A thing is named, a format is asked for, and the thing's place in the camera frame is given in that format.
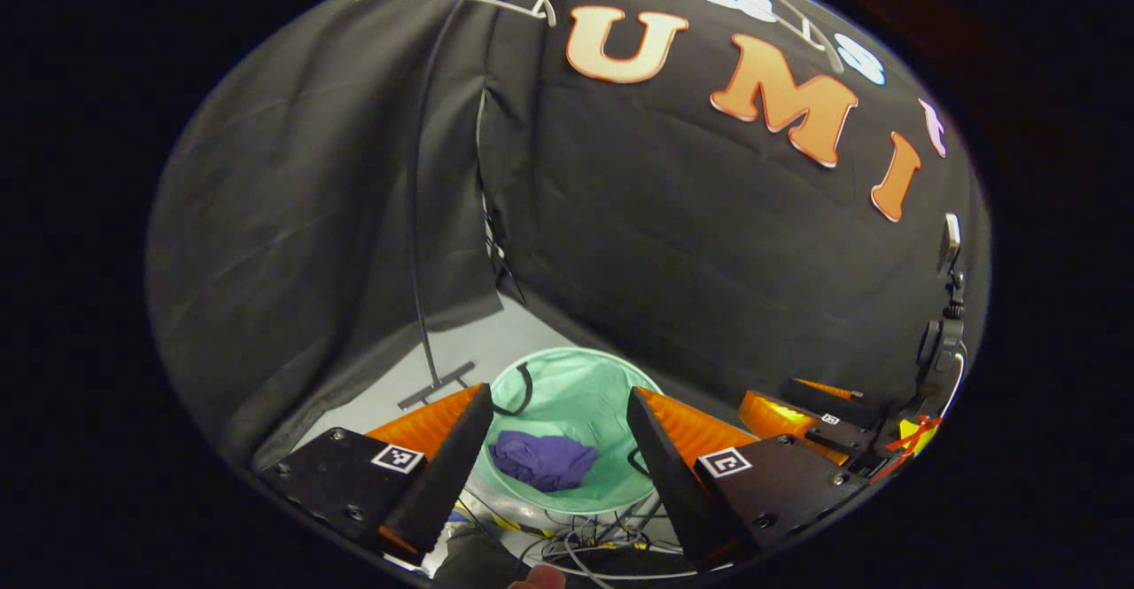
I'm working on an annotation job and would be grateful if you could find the purple corduroy jacket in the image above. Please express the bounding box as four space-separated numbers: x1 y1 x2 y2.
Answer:
489 430 598 493

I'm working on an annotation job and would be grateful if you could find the black clothes rack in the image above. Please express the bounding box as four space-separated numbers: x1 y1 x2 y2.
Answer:
397 0 843 411

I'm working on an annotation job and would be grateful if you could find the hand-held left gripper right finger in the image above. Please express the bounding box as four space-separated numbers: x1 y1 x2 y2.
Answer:
625 385 870 572

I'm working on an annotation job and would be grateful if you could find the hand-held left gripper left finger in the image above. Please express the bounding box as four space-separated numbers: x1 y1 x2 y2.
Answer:
257 383 495 563

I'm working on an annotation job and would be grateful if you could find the green laundry hamper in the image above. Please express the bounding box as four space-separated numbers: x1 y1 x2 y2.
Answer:
472 348 667 516

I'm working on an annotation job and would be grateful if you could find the black backdrop cloth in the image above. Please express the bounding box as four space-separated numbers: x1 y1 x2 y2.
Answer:
146 0 532 470
478 0 989 430

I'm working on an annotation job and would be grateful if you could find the tangle of thin cables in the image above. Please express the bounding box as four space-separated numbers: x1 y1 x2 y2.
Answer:
443 496 710 583

